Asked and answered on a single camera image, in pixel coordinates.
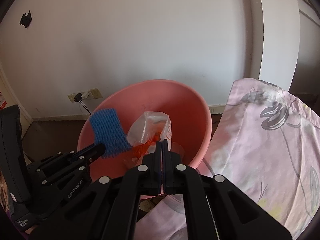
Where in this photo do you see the blue foam fruit net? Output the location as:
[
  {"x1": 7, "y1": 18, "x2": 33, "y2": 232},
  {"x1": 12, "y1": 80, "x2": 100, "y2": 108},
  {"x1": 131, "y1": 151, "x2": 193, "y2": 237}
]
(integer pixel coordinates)
[{"x1": 89, "y1": 108, "x2": 132, "y2": 159}]

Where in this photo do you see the clear orange plastic bag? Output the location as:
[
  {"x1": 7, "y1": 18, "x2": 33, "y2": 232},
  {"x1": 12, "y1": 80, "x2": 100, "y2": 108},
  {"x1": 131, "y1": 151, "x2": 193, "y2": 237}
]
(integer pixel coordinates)
[{"x1": 126, "y1": 111, "x2": 172, "y2": 160}]

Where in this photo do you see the clear trash inside basin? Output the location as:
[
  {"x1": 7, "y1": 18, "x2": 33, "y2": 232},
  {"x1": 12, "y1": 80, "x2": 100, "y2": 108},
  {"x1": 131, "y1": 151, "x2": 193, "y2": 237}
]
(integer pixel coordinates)
[{"x1": 122, "y1": 119, "x2": 186, "y2": 170}]

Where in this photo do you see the pink plastic basin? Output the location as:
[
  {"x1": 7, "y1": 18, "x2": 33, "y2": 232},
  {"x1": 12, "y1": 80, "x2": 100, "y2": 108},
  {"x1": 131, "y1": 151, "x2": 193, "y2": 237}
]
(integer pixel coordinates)
[{"x1": 78, "y1": 80, "x2": 212, "y2": 181}]

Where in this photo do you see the pink floral tablecloth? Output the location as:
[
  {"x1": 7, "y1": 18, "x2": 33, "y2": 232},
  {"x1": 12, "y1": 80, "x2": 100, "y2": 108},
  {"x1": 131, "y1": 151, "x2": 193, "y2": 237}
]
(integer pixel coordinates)
[{"x1": 134, "y1": 77, "x2": 320, "y2": 240}]

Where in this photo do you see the black plug and cable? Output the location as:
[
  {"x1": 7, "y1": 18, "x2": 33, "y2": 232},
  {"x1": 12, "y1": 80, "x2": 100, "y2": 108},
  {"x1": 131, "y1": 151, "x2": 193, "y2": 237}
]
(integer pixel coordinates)
[{"x1": 74, "y1": 93, "x2": 92, "y2": 116}]

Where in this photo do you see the white wall socket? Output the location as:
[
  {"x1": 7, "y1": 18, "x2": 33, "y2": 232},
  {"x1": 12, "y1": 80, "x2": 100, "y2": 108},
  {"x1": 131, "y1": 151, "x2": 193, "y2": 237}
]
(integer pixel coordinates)
[{"x1": 67, "y1": 92, "x2": 90, "y2": 102}]

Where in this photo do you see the beige wall socket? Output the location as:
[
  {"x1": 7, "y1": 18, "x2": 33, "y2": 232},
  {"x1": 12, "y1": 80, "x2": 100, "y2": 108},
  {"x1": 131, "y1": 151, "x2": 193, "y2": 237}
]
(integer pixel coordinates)
[{"x1": 89, "y1": 88, "x2": 103, "y2": 99}]

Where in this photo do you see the black wall hook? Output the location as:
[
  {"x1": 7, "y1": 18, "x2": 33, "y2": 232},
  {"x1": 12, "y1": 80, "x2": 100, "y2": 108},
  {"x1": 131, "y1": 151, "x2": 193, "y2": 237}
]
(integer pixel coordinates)
[{"x1": 20, "y1": 11, "x2": 32, "y2": 28}]

